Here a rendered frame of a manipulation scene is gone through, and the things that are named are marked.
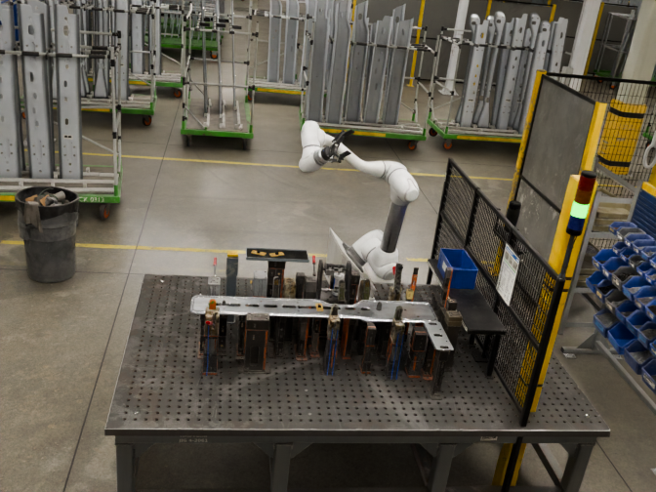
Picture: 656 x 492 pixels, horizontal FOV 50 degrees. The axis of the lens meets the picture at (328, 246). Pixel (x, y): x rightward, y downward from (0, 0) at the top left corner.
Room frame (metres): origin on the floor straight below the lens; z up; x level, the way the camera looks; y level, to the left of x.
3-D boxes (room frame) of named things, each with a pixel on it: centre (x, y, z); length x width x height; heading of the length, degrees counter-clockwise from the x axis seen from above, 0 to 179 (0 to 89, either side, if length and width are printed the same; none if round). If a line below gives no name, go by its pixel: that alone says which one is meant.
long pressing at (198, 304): (3.46, 0.03, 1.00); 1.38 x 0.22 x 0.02; 100
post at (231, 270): (3.72, 0.55, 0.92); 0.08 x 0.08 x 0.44; 10
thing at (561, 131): (5.79, -1.80, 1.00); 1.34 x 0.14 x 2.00; 10
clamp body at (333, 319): (3.31, -0.08, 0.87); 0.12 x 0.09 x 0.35; 10
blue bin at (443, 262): (4.00, -0.82, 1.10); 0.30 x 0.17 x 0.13; 9
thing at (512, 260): (3.54, -1.01, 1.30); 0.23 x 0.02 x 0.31; 10
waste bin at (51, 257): (5.34, 2.33, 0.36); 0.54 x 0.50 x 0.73; 10
